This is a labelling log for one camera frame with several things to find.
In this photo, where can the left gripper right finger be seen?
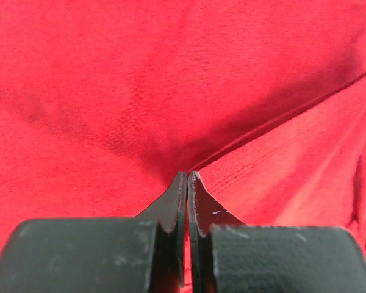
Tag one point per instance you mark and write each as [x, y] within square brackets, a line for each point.
[230, 256]

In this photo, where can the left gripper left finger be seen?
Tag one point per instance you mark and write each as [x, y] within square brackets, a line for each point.
[140, 254]

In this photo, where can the red t shirt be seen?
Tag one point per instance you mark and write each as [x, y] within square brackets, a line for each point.
[103, 102]

